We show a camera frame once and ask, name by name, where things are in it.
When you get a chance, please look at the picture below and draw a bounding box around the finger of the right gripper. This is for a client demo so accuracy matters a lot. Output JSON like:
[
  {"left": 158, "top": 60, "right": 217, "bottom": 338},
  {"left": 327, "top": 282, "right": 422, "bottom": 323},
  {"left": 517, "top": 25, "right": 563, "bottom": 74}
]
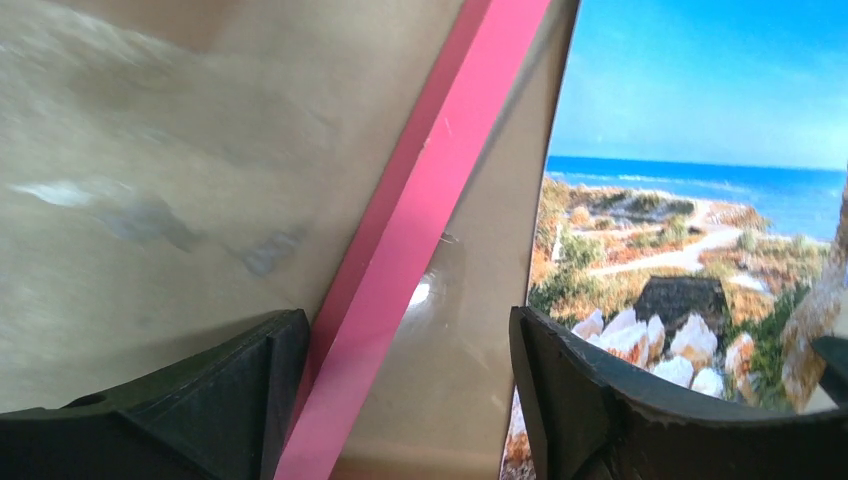
[{"left": 812, "top": 335, "right": 847, "bottom": 406}]

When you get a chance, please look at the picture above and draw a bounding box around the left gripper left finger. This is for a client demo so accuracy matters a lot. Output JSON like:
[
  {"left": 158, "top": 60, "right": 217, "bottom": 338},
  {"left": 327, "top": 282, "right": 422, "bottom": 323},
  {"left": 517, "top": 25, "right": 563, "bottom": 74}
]
[{"left": 1, "top": 309, "right": 310, "bottom": 479}]

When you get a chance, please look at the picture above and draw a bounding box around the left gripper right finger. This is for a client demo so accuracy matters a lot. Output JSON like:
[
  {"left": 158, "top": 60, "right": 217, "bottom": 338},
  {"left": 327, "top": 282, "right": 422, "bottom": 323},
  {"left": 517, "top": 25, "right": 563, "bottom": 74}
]
[{"left": 509, "top": 306, "right": 847, "bottom": 479}]

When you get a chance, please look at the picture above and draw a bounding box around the beach landscape photo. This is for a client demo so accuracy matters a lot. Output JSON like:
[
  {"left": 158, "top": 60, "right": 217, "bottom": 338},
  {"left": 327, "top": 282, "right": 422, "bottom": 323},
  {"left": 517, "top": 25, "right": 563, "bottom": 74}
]
[{"left": 499, "top": 1, "right": 847, "bottom": 479}]

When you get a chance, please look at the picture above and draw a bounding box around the pink picture frame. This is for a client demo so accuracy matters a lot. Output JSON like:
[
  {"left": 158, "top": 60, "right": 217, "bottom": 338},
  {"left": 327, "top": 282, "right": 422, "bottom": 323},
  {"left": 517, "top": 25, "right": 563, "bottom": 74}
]
[{"left": 273, "top": 0, "right": 548, "bottom": 479}]

